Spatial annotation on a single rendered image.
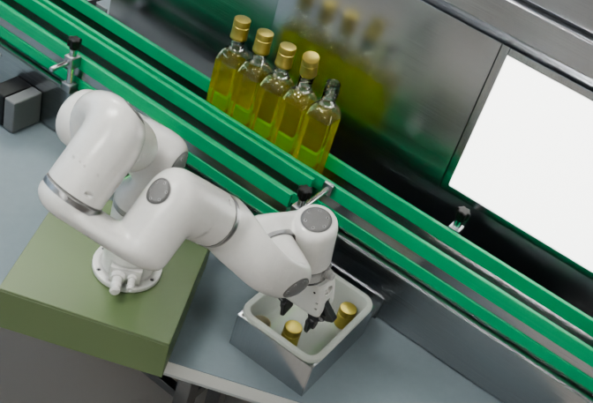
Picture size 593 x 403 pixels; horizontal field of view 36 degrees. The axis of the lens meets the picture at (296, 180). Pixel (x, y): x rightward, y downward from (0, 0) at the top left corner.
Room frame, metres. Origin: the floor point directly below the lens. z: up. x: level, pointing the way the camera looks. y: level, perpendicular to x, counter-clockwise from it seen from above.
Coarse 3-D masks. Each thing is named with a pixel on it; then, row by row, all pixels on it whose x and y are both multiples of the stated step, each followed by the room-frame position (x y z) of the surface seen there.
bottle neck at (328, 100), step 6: (330, 84) 1.52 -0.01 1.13; (336, 84) 1.52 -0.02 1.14; (324, 90) 1.51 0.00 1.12; (330, 90) 1.50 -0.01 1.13; (336, 90) 1.50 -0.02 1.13; (324, 96) 1.50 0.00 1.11; (330, 96) 1.50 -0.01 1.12; (336, 96) 1.51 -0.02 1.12; (324, 102) 1.50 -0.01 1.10; (330, 102) 1.50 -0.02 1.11
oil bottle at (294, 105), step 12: (288, 96) 1.52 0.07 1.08; (300, 96) 1.51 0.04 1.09; (312, 96) 1.53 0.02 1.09; (288, 108) 1.51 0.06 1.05; (300, 108) 1.50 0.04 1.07; (276, 120) 1.52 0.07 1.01; (288, 120) 1.51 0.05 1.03; (300, 120) 1.50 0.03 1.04; (276, 132) 1.51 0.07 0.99; (288, 132) 1.50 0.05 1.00; (276, 144) 1.51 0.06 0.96; (288, 144) 1.50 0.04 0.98
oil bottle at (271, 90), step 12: (264, 84) 1.54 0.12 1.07; (276, 84) 1.53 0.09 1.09; (288, 84) 1.55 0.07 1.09; (264, 96) 1.54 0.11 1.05; (276, 96) 1.52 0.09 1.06; (264, 108) 1.53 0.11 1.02; (276, 108) 1.52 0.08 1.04; (252, 120) 1.54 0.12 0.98; (264, 120) 1.53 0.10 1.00; (264, 132) 1.53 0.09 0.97
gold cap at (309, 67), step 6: (306, 54) 1.53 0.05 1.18; (312, 54) 1.53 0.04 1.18; (318, 54) 1.53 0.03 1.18; (306, 60) 1.51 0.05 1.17; (312, 60) 1.51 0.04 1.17; (318, 60) 1.52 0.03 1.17; (300, 66) 1.53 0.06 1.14; (306, 66) 1.51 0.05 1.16; (312, 66) 1.51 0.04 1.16; (318, 66) 1.52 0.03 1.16; (300, 72) 1.52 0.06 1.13; (306, 72) 1.51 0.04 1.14; (312, 72) 1.52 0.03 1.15
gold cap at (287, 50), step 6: (282, 42) 1.56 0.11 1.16; (288, 42) 1.57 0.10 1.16; (282, 48) 1.54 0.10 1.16; (288, 48) 1.55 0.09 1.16; (294, 48) 1.56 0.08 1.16; (282, 54) 1.54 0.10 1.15; (288, 54) 1.54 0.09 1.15; (294, 54) 1.55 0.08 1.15; (276, 60) 1.55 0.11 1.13; (282, 60) 1.54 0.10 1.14; (288, 60) 1.54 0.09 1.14; (276, 66) 1.54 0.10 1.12; (282, 66) 1.54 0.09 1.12; (288, 66) 1.54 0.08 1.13
